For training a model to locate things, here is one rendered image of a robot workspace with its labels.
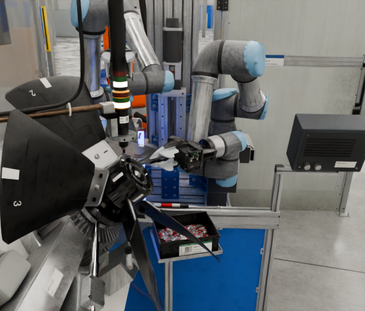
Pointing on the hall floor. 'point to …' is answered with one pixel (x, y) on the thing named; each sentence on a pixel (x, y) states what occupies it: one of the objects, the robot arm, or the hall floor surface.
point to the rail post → (267, 269)
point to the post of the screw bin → (168, 286)
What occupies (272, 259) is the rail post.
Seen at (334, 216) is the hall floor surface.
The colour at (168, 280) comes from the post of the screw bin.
